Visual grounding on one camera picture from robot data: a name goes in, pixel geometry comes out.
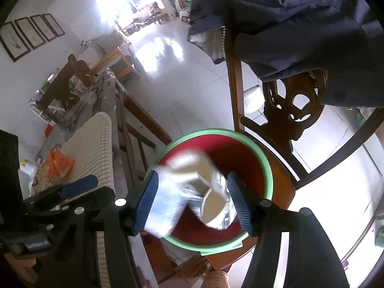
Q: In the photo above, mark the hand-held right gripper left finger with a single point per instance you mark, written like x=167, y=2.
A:
x=146, y=205

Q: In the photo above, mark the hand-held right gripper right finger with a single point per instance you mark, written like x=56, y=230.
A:
x=240, y=207

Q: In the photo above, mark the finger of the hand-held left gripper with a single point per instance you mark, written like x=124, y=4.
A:
x=45, y=194
x=79, y=185

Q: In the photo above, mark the red bucket with green rim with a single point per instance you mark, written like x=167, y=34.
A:
x=240, y=159

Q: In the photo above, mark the clear plastic wrapper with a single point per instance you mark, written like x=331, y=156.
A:
x=192, y=189

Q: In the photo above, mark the orange plastic bag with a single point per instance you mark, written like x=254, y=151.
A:
x=58, y=163

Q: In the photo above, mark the cream ribbed chair cushion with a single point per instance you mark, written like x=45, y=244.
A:
x=90, y=144

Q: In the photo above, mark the black ribbed box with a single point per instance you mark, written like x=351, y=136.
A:
x=9, y=168

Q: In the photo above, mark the small red container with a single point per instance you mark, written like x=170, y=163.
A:
x=49, y=130

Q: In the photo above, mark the woven straw stool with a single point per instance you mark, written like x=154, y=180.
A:
x=216, y=280

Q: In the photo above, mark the wooden table with patterned cloth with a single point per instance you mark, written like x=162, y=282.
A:
x=99, y=96

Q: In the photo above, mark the carved wooden chair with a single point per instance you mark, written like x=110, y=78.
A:
x=282, y=117

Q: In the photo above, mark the dark wooden chair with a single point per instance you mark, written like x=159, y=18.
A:
x=60, y=87

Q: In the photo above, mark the white plastic stool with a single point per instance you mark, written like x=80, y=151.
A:
x=253, y=100

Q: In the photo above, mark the light wooden chair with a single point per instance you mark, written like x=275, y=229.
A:
x=111, y=57

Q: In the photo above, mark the child tricycle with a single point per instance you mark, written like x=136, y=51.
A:
x=137, y=26

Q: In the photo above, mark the navy blue jacket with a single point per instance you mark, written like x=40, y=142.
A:
x=285, y=21

